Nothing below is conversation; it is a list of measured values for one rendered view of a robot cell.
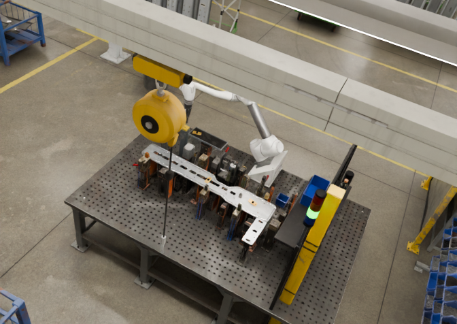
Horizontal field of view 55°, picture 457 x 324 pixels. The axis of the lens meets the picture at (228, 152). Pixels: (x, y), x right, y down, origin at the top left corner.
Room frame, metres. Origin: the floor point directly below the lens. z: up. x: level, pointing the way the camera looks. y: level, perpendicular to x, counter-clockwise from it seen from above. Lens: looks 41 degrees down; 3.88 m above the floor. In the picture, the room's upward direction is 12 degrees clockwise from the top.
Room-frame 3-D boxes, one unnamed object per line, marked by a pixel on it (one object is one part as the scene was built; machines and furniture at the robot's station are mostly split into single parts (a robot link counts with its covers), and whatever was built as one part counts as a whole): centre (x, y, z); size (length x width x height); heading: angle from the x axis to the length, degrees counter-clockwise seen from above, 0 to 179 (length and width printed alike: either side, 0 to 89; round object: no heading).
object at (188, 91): (3.34, 0.47, 1.59); 0.13 x 0.11 x 0.16; 38
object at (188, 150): (3.10, 0.38, 0.90); 0.13 x 0.10 x 0.41; 158
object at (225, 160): (2.98, -0.04, 0.94); 0.18 x 0.13 x 0.49; 68
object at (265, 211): (2.83, 0.15, 1.00); 1.38 x 0.22 x 0.02; 68
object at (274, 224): (2.44, -0.51, 0.88); 0.08 x 0.08 x 0.36; 68
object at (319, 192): (1.86, -0.59, 1.79); 0.07 x 0.07 x 0.57
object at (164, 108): (1.01, 0.22, 2.86); 0.18 x 0.10 x 0.87; 71
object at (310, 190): (2.86, -0.85, 1.10); 0.30 x 0.17 x 0.13; 159
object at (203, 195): (2.64, 0.14, 0.87); 0.12 x 0.09 x 0.35; 158
